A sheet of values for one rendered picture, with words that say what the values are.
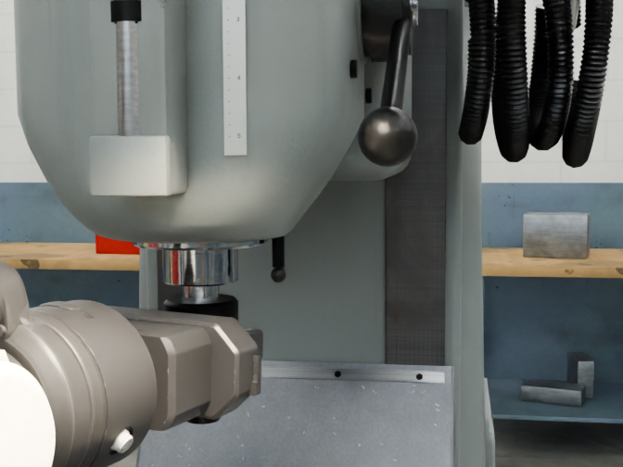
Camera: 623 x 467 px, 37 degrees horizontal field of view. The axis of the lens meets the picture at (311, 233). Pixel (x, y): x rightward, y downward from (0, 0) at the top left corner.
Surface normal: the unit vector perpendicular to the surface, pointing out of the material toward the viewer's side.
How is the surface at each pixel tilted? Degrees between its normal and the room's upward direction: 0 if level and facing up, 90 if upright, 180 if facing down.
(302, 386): 63
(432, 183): 90
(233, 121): 90
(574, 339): 90
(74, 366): 58
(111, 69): 90
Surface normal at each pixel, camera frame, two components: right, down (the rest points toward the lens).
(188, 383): 0.91, 0.05
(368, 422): -0.13, -0.37
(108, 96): -0.15, 0.09
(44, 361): 0.18, -0.43
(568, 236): -0.36, 0.08
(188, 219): -0.05, 0.50
